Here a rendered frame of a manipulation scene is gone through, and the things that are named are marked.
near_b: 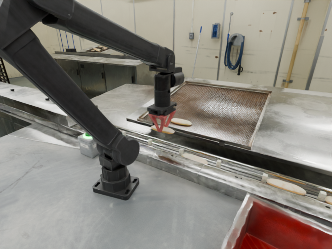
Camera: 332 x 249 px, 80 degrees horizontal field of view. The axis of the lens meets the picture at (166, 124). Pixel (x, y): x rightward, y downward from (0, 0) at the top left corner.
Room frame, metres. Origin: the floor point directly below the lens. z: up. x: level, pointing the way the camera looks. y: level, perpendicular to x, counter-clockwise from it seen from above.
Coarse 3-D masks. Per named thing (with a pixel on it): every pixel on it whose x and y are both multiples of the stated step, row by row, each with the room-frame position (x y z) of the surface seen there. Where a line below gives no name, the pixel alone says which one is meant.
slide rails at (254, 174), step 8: (136, 136) 0.76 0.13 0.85; (160, 144) 0.69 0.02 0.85; (184, 152) 0.64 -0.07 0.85; (208, 160) 0.58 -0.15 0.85; (216, 160) 0.58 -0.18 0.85; (232, 168) 0.54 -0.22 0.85; (240, 168) 0.54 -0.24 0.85; (256, 176) 0.50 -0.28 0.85; (296, 184) 0.46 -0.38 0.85; (312, 192) 0.43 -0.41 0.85; (320, 200) 0.40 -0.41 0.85
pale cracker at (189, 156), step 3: (186, 153) 0.62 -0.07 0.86; (183, 156) 0.60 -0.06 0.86; (186, 156) 0.60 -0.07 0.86; (189, 156) 0.59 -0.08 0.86; (192, 156) 0.59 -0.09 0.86; (195, 156) 0.59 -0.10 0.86; (192, 159) 0.58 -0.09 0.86; (195, 159) 0.58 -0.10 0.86; (198, 159) 0.58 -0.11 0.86; (201, 159) 0.58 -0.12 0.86; (204, 159) 0.58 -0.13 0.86; (201, 162) 0.56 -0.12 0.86; (204, 162) 0.56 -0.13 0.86; (207, 162) 0.57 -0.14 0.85
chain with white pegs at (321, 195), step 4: (124, 132) 0.77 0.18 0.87; (148, 140) 0.69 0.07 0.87; (148, 144) 0.70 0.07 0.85; (160, 148) 0.68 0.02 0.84; (180, 148) 0.63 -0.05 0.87; (172, 152) 0.65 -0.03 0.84; (180, 152) 0.62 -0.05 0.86; (220, 160) 0.55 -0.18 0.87; (216, 164) 0.55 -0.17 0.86; (220, 164) 0.55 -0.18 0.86; (236, 172) 0.53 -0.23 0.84; (248, 176) 0.51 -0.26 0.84; (264, 176) 0.47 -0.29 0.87; (260, 180) 0.49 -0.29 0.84; (264, 180) 0.47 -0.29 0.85; (320, 192) 0.41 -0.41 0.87; (324, 192) 0.41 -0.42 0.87; (308, 196) 0.42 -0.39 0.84; (320, 196) 0.40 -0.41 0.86; (324, 196) 0.40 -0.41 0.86; (324, 200) 0.40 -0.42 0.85
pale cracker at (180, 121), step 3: (171, 120) 0.82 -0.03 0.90; (174, 120) 0.81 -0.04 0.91; (177, 120) 0.81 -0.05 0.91; (180, 120) 0.80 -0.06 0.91; (183, 120) 0.80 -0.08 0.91; (186, 120) 0.80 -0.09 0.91; (174, 123) 0.80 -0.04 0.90; (177, 123) 0.79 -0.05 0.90; (180, 123) 0.79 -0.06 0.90; (183, 123) 0.78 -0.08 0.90; (186, 123) 0.78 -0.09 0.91; (189, 123) 0.78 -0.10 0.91
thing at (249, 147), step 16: (176, 96) 1.08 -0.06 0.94; (192, 96) 1.06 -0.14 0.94; (208, 96) 1.04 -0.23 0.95; (224, 96) 1.02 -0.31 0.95; (144, 112) 0.90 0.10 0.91; (208, 112) 0.87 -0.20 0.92; (240, 112) 0.85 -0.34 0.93; (256, 112) 0.84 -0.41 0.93; (176, 128) 0.74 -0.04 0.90; (208, 128) 0.74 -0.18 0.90; (224, 128) 0.73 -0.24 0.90; (240, 128) 0.72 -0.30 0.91; (256, 128) 0.71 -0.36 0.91; (240, 144) 0.61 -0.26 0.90
